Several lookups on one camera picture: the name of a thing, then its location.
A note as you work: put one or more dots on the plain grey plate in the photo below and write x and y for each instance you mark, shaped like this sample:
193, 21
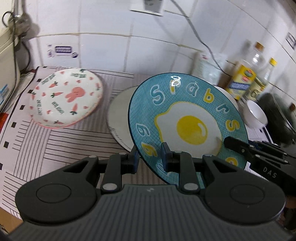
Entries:
119, 111

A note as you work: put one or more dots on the small wall sticker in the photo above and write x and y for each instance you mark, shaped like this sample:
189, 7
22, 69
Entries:
291, 40

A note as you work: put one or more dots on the striped table mat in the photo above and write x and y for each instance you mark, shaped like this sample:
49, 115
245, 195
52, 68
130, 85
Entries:
76, 143

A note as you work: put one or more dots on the blue fried egg plate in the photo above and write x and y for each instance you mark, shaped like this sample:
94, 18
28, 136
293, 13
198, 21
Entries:
189, 104

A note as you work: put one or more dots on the black pot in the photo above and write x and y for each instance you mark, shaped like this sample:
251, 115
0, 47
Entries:
277, 125

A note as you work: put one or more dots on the metal pipe valve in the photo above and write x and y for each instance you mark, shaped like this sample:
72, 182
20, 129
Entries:
19, 22

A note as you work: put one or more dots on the white plastic bag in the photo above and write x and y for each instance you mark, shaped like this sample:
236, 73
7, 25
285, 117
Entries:
205, 67

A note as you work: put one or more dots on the black plug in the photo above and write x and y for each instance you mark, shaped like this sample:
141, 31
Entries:
152, 4

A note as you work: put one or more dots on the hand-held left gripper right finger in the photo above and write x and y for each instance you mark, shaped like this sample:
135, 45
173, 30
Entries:
165, 158

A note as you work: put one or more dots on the white kitchen appliance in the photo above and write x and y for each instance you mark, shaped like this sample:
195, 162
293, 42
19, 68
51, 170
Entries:
8, 69

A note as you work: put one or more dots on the white wall socket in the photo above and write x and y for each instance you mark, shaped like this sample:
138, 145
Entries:
138, 10

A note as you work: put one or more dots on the wall tile sticker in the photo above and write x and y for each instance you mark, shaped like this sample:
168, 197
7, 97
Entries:
62, 50

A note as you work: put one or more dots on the white rabbit carrot plate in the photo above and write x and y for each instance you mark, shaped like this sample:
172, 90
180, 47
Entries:
67, 97

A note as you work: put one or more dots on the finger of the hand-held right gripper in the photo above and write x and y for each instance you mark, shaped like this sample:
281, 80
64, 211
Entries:
270, 148
235, 144

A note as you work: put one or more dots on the clear bottle yellow cap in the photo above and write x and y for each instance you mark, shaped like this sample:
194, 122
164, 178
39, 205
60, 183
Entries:
272, 69

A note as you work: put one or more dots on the glass pot lid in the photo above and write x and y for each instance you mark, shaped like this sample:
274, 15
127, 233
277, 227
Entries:
285, 111

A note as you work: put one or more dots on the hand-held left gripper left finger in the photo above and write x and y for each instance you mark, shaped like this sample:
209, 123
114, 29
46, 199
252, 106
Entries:
136, 161

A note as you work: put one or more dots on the yellow label bottle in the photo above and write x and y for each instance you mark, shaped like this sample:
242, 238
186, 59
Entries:
240, 78

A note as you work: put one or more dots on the clear bottle pale label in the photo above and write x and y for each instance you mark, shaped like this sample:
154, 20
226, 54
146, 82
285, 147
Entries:
259, 69

